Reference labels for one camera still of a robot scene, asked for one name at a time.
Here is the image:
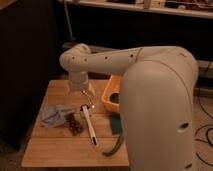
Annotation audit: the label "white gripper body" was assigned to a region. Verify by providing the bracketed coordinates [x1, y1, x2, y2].
[68, 71, 95, 96]

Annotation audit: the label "grey cloth towel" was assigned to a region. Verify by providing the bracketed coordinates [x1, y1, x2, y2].
[40, 105, 75, 127]

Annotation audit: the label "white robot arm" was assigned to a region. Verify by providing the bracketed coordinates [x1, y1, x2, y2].
[59, 44, 198, 171]

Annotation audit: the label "yellow plastic tray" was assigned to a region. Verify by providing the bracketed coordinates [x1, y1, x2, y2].
[101, 75, 121, 113]

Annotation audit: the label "dark round cup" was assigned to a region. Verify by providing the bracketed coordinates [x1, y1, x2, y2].
[110, 93, 119, 103]

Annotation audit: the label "dark grape bunch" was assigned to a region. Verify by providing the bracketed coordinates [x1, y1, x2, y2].
[67, 113, 83, 136]

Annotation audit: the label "wooden board table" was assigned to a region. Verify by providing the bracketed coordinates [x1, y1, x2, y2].
[22, 80, 129, 168]

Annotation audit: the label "green sponge piece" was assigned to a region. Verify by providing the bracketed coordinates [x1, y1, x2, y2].
[110, 114, 122, 135]

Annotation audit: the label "green chili pepper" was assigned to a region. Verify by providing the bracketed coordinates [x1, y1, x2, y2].
[102, 134, 124, 157]

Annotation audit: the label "upper wooden shelf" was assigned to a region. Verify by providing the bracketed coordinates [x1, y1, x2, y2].
[58, 0, 213, 19]

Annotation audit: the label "white handled brush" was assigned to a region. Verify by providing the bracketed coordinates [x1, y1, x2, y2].
[81, 104, 98, 146]

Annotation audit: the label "black floor cables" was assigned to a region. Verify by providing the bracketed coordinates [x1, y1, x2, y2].
[193, 79, 213, 168]

